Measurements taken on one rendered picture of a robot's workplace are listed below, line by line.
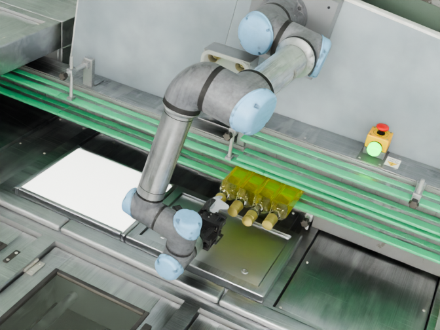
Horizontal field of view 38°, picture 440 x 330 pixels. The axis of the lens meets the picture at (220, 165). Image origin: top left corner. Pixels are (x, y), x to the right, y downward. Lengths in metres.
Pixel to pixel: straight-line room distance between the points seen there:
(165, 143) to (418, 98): 0.85
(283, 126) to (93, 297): 0.82
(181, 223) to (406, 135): 0.84
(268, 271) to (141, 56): 0.94
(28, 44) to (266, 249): 1.13
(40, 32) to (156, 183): 1.03
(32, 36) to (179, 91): 1.05
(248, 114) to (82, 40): 1.22
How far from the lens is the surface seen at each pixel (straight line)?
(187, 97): 1.46
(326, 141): 2.08
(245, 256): 1.97
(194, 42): 2.24
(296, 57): 1.69
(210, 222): 1.81
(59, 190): 2.16
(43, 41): 2.49
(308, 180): 2.03
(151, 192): 1.62
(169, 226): 1.63
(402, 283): 2.11
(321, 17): 1.97
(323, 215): 2.06
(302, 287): 1.97
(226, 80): 1.43
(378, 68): 2.03
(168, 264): 1.67
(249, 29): 1.82
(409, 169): 2.06
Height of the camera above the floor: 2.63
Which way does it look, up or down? 52 degrees down
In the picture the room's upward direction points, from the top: 135 degrees counter-clockwise
